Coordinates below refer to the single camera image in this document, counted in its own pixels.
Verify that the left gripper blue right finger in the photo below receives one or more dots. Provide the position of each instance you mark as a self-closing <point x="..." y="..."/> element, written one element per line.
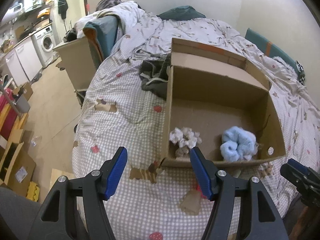
<point x="205" y="171"/>

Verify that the red suitcase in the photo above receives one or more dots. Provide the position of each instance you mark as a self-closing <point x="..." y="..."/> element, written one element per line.
<point x="8" y="117"/>

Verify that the beige lace scrunchie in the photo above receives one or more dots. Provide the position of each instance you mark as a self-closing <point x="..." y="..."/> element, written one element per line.
<point x="182" y="152"/>

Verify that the open cardboard box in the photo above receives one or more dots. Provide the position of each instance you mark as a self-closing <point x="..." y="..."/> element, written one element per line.
<point x="210" y="90"/>

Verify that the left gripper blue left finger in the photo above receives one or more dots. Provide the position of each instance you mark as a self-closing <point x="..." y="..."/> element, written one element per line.
<point x="113" y="170"/>

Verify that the grey bucket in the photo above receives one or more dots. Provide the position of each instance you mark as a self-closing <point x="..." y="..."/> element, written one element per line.
<point x="21" y="104"/>

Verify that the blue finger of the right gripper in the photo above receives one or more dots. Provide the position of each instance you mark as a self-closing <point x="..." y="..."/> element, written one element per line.
<point x="305" y="179"/>

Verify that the black white patterned cloth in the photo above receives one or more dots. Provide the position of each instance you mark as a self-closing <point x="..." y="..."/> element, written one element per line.
<point x="300" y="73"/>

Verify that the wooden board on floor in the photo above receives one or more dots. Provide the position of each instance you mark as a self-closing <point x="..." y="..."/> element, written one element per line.
<point x="57" y="174"/>

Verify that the white kitchen cabinet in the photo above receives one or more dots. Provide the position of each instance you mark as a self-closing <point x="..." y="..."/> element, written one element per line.
<point x="22" y="62"/>

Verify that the dark grey garment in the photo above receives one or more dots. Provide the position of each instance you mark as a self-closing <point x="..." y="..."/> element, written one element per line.
<point x="154" y="75"/>

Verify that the cream white scrunchie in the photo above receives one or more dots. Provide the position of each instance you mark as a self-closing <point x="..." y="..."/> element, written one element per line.
<point x="185" y="137"/>

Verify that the teal pillow with orange stripe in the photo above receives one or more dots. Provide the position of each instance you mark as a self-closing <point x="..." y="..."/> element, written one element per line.
<point x="269" y="48"/>

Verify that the cardboard box with label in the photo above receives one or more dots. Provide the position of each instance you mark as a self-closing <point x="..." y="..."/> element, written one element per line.
<point x="17" y="168"/>

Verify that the teal cushion on cabinet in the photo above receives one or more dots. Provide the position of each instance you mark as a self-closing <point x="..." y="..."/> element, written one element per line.
<point x="102" y="34"/>

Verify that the white washing machine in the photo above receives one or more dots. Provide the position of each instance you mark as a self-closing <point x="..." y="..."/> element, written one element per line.
<point x="44" y="43"/>

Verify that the brown bedside cabinet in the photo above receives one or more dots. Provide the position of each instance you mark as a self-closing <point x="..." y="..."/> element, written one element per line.
<point x="81" y="60"/>

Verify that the light blue fluffy cloth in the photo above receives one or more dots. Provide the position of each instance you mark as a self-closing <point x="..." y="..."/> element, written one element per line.
<point x="238" y="145"/>

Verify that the pink plush toy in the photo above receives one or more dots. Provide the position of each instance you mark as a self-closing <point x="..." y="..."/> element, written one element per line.
<point x="200" y="191"/>

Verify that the dark teal pillow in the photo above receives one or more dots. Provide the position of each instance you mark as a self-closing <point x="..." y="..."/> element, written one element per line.
<point x="182" y="13"/>

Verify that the yellow foam piece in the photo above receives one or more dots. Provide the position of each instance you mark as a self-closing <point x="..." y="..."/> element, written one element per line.
<point x="33" y="191"/>

